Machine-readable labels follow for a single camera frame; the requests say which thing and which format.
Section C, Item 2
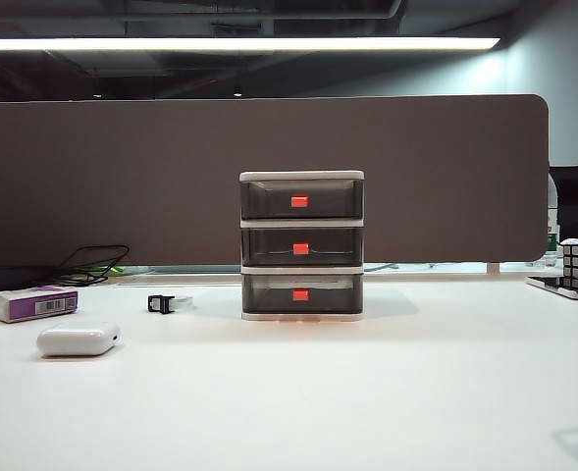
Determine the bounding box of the grey drawer, white sheet inside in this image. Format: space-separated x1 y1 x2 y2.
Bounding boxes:
242 273 363 314

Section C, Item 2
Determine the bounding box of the brown desk partition panel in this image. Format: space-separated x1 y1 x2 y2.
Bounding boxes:
0 93 551 270

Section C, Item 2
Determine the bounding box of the long ceiling light strip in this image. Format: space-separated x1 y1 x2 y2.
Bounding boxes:
0 36 501 52

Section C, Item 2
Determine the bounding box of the white rounded charging case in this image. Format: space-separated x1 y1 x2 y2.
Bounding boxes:
36 320 122 358

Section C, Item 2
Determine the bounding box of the white board under cube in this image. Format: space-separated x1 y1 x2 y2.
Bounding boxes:
526 274 578 300

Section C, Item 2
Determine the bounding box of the clear bottle green label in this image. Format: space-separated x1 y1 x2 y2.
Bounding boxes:
546 174 560 257

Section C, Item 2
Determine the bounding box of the purple and white box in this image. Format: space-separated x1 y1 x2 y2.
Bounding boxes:
0 285 79 324

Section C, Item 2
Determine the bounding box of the grey drawer, flat red handle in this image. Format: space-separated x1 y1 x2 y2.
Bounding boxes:
240 179 363 221

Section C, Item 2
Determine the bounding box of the white drawer cabinet frame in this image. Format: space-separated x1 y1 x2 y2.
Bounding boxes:
238 170 367 323

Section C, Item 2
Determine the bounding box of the green cable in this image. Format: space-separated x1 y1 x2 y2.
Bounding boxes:
89 263 126 279

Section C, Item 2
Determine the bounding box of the black cable bundle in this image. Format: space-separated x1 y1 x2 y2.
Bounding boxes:
52 244 131 288

